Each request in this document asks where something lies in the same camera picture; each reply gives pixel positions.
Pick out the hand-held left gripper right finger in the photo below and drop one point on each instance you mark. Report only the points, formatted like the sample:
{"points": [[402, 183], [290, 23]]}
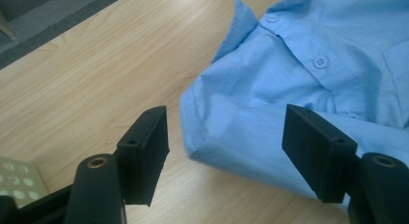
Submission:
{"points": [[321, 153]]}

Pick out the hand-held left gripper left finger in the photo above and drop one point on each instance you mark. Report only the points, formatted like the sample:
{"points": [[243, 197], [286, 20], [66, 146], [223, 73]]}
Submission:
{"points": [[144, 156]]}

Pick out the light blue shirt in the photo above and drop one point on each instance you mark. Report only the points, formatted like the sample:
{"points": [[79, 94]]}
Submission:
{"points": [[289, 72]]}

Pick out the green plastic basket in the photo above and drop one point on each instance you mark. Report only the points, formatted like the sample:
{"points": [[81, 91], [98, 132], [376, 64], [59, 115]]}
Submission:
{"points": [[19, 182]]}

